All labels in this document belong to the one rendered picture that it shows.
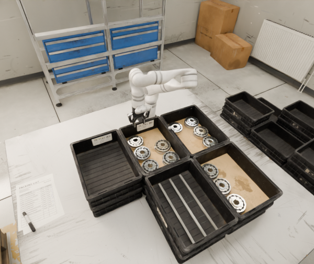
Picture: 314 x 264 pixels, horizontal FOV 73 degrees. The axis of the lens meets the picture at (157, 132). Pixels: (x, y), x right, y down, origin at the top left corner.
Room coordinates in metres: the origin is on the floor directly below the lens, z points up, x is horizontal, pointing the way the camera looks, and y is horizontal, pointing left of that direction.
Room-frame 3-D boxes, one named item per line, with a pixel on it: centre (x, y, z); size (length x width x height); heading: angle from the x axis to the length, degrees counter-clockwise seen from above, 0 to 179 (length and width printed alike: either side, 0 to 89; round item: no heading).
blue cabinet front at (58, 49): (2.51, 1.03, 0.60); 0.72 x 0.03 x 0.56; 123
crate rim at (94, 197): (0.70, 0.29, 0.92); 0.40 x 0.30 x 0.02; 29
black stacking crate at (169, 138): (0.85, 0.02, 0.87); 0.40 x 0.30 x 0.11; 29
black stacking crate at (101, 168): (0.70, 0.29, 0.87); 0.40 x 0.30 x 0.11; 29
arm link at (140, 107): (0.91, 0.10, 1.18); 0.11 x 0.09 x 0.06; 30
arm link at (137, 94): (0.94, 0.12, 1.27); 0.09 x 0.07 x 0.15; 26
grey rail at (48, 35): (2.75, 0.71, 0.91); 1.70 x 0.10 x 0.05; 123
